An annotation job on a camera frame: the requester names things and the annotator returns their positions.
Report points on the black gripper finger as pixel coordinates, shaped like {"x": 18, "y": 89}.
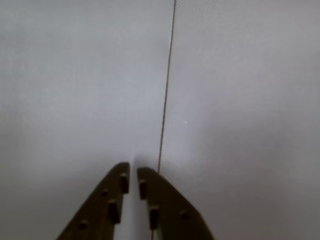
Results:
{"x": 100, "y": 207}
{"x": 172, "y": 212}

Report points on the grey table mat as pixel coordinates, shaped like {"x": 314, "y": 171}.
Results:
{"x": 245, "y": 100}
{"x": 75, "y": 87}

